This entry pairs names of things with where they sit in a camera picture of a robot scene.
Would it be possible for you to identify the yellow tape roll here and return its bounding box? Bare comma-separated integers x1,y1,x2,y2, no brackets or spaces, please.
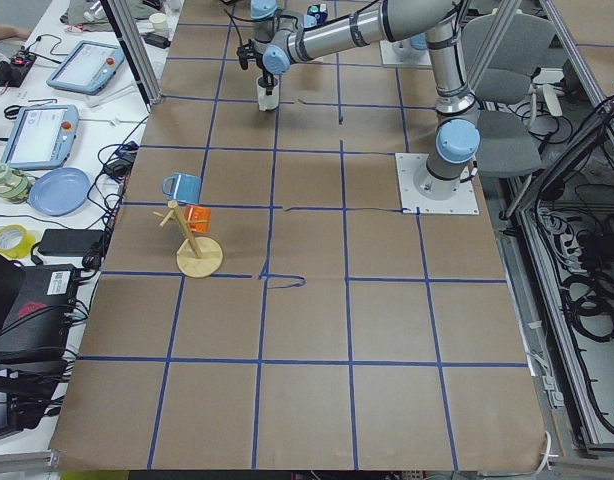
0,225,36,259

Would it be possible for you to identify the lower blue teach pendant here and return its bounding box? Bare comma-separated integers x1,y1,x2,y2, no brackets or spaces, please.
1,105,80,171

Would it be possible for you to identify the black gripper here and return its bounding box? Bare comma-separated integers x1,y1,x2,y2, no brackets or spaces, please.
236,39,275,95

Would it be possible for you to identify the white mug grey inside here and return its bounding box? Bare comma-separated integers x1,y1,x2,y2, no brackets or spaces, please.
256,77,279,111

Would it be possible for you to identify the black computer box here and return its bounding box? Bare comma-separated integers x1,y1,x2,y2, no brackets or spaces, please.
0,254,77,365

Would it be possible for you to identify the light blue plate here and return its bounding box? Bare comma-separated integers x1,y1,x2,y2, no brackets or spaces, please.
28,167,91,216

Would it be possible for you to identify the upper blue teach pendant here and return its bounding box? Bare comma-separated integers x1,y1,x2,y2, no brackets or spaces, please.
46,40,125,95

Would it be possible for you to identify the aluminium frame post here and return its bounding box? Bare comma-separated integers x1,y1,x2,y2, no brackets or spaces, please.
102,0,162,106

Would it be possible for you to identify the blue Pascual milk carton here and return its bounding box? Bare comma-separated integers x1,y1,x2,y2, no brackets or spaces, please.
304,3,328,27

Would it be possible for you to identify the blue mug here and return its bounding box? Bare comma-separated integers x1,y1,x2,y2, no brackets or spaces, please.
161,172,202,204

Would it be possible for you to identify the black power adapter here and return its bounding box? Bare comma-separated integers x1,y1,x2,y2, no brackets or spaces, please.
37,229,103,257

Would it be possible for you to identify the orange mug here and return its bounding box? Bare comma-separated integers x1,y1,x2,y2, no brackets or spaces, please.
183,204,211,234

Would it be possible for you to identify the blue teach pendant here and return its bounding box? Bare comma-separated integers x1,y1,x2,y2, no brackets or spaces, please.
1,105,80,171
46,40,125,95

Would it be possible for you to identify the grey office chair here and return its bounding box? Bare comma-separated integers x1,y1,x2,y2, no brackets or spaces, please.
474,13,556,178

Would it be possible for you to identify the wooden mug tree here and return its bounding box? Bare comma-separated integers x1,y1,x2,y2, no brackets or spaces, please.
153,200,224,278

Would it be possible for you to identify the white cream cup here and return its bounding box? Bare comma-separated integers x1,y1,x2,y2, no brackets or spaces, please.
148,12,169,37

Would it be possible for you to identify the green tape roll stack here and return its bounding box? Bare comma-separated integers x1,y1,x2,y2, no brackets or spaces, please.
0,163,33,203

